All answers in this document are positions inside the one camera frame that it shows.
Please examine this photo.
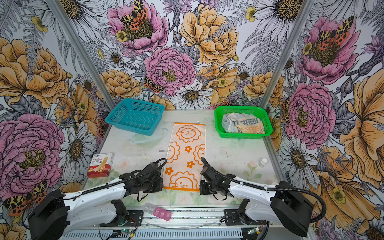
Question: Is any green plastic basket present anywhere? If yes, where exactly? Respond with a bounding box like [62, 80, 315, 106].
[214, 106, 273, 139]

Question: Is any aluminium frame post left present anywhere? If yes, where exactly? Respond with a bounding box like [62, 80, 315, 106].
[47, 1, 116, 110]

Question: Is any blue beige patterned towel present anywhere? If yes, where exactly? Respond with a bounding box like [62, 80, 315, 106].
[222, 113, 265, 134]

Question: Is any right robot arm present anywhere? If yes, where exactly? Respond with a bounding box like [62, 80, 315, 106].
[200, 163, 313, 237]

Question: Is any black corrugated right cable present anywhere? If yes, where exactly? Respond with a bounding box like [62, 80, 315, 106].
[200, 156, 327, 223]

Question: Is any aluminium front rail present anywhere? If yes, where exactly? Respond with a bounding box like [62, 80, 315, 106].
[59, 203, 289, 240]

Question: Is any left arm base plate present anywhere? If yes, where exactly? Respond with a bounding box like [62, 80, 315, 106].
[100, 210, 144, 227]

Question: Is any orange white lion towel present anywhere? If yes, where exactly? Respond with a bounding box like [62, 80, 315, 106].
[163, 123, 206, 192]

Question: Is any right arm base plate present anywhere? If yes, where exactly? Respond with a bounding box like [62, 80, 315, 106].
[224, 209, 251, 226]

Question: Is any teal plastic basket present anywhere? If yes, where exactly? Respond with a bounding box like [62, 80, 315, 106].
[105, 99, 165, 136]

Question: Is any small white bottle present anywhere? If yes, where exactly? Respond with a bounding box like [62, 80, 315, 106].
[259, 158, 269, 168]

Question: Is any red bandage box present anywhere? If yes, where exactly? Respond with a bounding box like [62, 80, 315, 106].
[87, 153, 114, 179]

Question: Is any aluminium frame post right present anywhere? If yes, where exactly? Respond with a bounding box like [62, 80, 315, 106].
[259, 0, 315, 109]

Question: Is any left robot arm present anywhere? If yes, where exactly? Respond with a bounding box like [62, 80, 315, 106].
[28, 159, 166, 240]

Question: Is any pink clear pill organizer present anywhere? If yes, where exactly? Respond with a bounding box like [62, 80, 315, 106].
[143, 203, 172, 222]

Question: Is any aluminium frame post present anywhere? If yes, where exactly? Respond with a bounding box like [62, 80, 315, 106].
[259, 0, 315, 109]
[47, 1, 116, 110]

